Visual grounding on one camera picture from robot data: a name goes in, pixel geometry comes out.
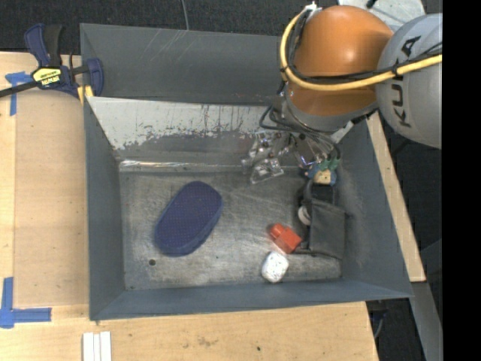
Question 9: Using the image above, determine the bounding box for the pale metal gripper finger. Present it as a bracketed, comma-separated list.
[249, 158, 286, 186]
[240, 152, 265, 176]

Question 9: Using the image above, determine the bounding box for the blue and cream small toy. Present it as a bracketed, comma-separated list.
[304, 163, 338, 187]

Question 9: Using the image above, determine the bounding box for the red-orange plastic block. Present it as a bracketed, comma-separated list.
[268, 223, 303, 255]

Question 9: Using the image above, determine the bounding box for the black fabric pouch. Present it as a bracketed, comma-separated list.
[299, 181, 347, 261]

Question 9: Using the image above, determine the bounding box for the dark blue oval sponge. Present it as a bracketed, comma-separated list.
[153, 180, 224, 257]

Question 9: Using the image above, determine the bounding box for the white speckled lump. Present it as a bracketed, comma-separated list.
[261, 250, 290, 284]

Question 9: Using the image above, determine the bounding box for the grey metal bin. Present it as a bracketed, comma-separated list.
[78, 23, 415, 322]

